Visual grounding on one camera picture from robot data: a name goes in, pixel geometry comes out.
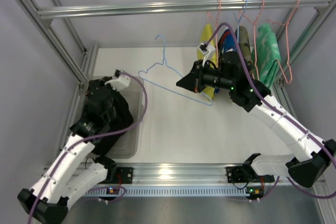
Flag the black trousers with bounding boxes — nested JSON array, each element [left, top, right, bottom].
[[78, 90, 134, 156]]

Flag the light blue wire hanger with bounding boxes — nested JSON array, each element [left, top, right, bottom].
[[138, 35, 213, 106]]

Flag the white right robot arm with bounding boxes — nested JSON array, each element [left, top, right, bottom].
[[176, 51, 335, 188]]

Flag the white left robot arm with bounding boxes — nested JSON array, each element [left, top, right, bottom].
[[17, 76, 132, 223]]

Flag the yellow-green trousers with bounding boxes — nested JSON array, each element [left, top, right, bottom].
[[197, 23, 218, 102]]

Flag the green tie-dye trousers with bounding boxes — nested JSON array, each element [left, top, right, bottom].
[[255, 23, 281, 88]]

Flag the pink hanger under camouflage shorts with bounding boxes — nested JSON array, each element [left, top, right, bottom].
[[243, 0, 265, 80]]

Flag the pink hanger under yellow trousers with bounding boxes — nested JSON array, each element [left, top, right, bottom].
[[206, 0, 222, 29]]

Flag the blue hanger under patterned shorts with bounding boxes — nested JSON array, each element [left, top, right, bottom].
[[234, 0, 248, 42]]

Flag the pink hanger under green trousers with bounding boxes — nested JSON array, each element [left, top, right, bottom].
[[267, 0, 300, 84]]

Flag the blue patterned shorts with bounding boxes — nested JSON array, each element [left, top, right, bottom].
[[217, 28, 240, 93]]

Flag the clear plastic bin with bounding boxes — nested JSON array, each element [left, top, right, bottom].
[[106, 79, 144, 159]]

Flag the camouflage shorts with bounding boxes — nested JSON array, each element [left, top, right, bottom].
[[237, 26, 255, 76]]

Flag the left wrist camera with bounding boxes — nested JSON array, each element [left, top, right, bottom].
[[104, 69, 130, 91]]

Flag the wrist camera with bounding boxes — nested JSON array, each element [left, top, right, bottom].
[[197, 42, 216, 66], [104, 69, 130, 91]]

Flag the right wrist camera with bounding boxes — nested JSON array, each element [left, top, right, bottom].
[[197, 42, 216, 66]]

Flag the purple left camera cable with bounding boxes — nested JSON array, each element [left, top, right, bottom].
[[26, 70, 148, 224]]

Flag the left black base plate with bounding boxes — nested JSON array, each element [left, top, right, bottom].
[[111, 167, 134, 185]]

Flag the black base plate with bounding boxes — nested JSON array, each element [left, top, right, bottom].
[[226, 165, 275, 184], [111, 167, 134, 185]]

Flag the aluminium corner bracket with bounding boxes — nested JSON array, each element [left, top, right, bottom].
[[278, 77, 287, 88]]

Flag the front aluminium rail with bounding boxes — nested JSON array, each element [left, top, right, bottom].
[[41, 163, 326, 186]]

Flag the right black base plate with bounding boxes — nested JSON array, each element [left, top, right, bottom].
[[226, 165, 275, 184]]

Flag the aluminium hanging rail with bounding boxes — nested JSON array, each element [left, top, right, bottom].
[[37, 0, 333, 20]]

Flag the slotted cable duct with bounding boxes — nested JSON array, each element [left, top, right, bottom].
[[83, 186, 263, 197]]

